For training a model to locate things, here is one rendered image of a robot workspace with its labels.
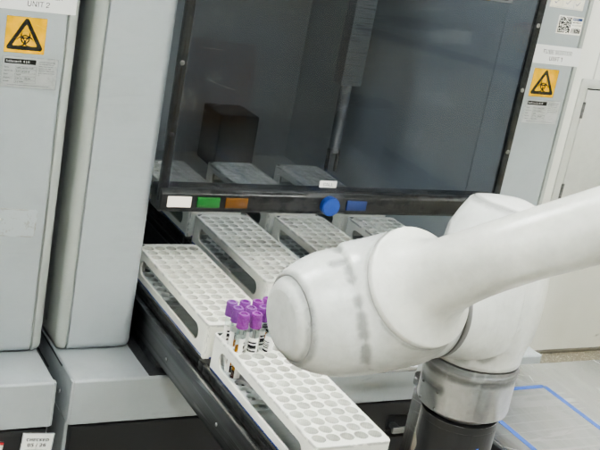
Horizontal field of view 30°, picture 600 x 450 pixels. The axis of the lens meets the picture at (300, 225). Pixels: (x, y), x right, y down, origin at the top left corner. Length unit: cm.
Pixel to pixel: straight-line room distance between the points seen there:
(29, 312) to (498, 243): 93
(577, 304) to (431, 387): 275
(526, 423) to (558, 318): 225
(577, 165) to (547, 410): 204
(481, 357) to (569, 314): 277
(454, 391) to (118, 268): 72
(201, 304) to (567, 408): 53
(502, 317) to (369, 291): 17
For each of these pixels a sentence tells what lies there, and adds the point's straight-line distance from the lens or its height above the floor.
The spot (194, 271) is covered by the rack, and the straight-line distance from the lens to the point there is 168.
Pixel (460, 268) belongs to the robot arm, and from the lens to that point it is 85.
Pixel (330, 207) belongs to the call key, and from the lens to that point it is 170.
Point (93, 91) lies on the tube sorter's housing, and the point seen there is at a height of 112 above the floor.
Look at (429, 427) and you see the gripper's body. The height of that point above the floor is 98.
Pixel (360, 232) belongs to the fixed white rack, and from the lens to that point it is 203.
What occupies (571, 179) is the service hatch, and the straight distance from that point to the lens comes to 357.
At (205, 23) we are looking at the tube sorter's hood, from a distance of 156.
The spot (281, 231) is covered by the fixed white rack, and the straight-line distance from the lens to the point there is 201.
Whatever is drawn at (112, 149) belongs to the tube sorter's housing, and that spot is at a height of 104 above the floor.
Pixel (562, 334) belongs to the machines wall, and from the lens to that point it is 382.
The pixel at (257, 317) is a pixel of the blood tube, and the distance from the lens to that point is 142.
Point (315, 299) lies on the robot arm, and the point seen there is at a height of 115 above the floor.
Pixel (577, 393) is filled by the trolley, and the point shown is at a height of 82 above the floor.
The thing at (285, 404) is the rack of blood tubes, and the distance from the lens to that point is 133.
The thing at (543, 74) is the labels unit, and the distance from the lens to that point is 190.
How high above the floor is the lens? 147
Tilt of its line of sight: 18 degrees down
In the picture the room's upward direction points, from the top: 11 degrees clockwise
